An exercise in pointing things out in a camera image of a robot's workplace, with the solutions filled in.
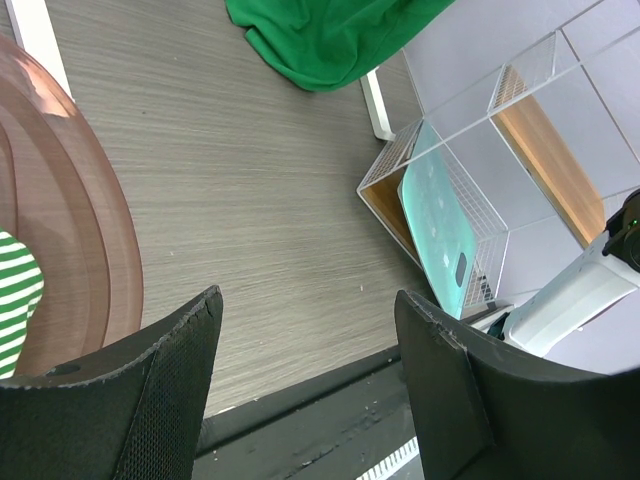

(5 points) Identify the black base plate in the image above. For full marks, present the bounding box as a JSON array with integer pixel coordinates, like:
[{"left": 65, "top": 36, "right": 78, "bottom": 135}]
[{"left": 192, "top": 347, "right": 415, "bottom": 479}]

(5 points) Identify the white slotted cable duct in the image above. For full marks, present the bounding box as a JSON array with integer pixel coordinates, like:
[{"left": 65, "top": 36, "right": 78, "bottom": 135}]
[{"left": 357, "top": 437, "right": 419, "bottom": 480}]

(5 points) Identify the teal cutting mat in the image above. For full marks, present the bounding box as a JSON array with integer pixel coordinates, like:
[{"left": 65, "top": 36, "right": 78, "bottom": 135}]
[{"left": 398, "top": 122, "right": 477, "bottom": 319}]

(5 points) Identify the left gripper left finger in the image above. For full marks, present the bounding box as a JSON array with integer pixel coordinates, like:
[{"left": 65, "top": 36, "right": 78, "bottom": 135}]
[{"left": 1, "top": 286, "right": 223, "bottom": 479}]

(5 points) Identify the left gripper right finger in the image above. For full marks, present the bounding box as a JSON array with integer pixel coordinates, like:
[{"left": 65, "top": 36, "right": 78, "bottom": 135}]
[{"left": 394, "top": 291, "right": 639, "bottom": 479}]

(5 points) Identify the green white striped tank top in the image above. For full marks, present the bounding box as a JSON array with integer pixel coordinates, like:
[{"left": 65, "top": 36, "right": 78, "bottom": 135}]
[{"left": 0, "top": 229, "right": 44, "bottom": 379}]

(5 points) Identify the brown translucent plastic basin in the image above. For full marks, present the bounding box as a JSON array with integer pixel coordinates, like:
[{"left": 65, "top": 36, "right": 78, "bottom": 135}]
[{"left": 1, "top": 37, "right": 144, "bottom": 375}]

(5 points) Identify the white wire wooden shelf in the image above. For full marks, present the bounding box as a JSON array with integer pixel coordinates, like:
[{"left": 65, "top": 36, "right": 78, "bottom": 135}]
[{"left": 358, "top": 1, "right": 639, "bottom": 319}]

